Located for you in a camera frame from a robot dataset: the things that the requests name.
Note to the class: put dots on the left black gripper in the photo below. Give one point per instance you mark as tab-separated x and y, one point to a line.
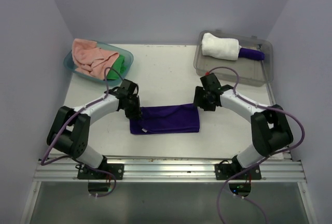
137	113

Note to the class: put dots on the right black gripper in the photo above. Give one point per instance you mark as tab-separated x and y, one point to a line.
199	91

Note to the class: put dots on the dark purple towel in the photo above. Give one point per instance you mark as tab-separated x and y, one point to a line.
167	120

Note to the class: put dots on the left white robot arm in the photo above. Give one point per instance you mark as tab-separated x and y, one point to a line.
69	132

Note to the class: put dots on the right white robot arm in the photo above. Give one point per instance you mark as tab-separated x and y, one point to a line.
270	130

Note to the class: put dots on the green towel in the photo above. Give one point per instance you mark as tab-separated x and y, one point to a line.
117	69

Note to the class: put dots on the rolled white towel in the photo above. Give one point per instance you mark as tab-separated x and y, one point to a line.
220	48

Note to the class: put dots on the grey transparent plastic tray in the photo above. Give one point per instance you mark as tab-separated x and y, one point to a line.
253	73

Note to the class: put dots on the rolled purple towel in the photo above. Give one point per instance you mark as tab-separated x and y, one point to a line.
251	54

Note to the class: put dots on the pink towel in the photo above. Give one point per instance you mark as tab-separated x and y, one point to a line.
90	59

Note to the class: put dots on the teal plastic bin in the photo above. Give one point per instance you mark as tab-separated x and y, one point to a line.
69	64

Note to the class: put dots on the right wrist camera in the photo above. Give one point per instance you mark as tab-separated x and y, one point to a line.
210	83

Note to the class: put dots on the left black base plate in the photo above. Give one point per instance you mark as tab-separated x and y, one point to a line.
106	171

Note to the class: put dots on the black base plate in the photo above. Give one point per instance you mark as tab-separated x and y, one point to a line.
226	169
106	171

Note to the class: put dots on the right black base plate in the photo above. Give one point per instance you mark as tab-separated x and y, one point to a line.
226	169

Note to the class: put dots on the aluminium mounting rail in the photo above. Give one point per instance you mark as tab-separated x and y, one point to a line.
172	170

